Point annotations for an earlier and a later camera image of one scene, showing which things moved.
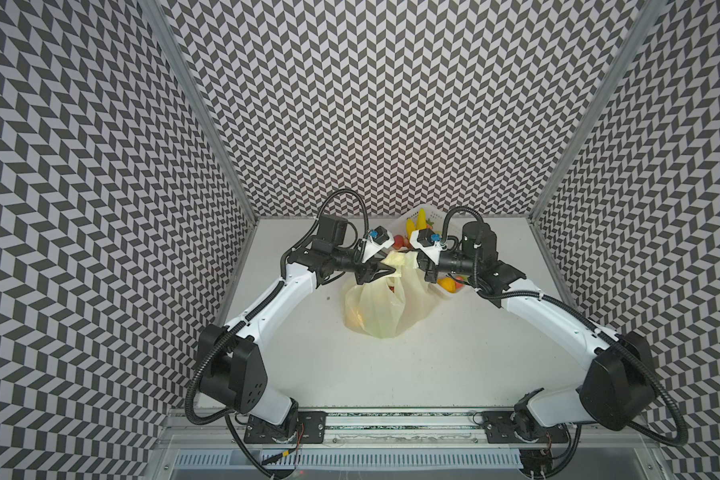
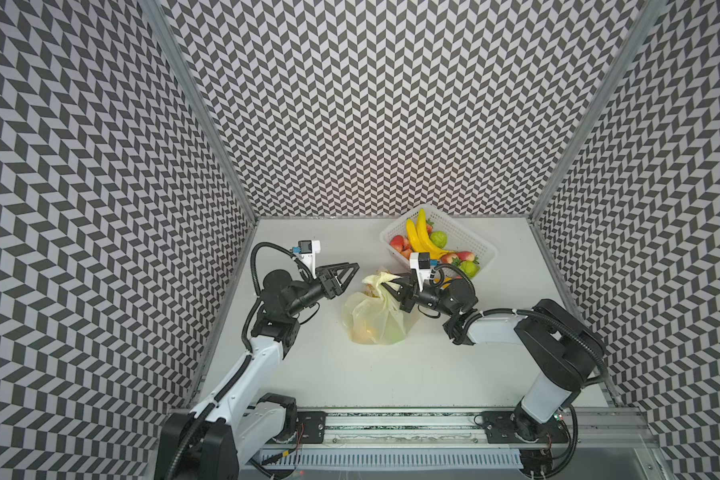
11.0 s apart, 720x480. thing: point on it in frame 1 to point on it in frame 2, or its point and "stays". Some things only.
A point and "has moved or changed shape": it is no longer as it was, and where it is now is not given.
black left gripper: (372, 268) to (331, 286)
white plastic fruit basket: (440, 221) stays
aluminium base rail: (221, 429) stays
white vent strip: (355, 460) stays
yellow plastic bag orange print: (390, 305) has moved or changed shape
